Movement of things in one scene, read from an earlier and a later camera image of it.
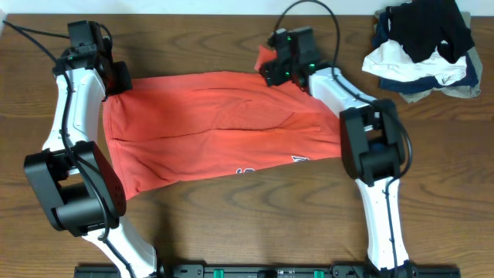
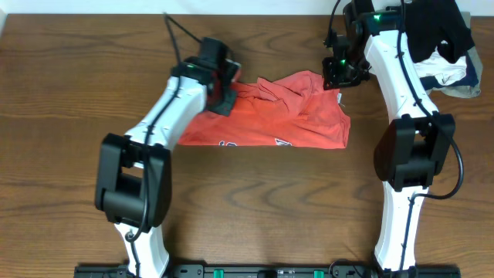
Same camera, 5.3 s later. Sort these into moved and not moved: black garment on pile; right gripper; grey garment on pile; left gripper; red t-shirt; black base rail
Moved: right gripper; red t-shirt; left gripper
Not moved: black garment on pile; black base rail; grey garment on pile
